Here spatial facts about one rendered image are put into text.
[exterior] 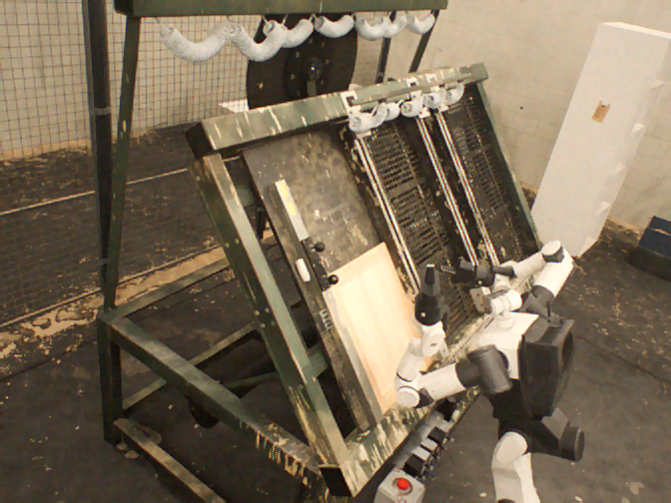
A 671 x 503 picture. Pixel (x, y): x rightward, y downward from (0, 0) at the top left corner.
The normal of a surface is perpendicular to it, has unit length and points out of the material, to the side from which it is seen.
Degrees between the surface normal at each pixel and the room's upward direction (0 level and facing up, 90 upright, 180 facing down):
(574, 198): 90
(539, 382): 90
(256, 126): 51
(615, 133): 90
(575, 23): 90
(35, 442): 0
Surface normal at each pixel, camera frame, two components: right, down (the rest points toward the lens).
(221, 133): 0.72, -0.22
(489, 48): -0.63, 0.30
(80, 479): 0.15, -0.86
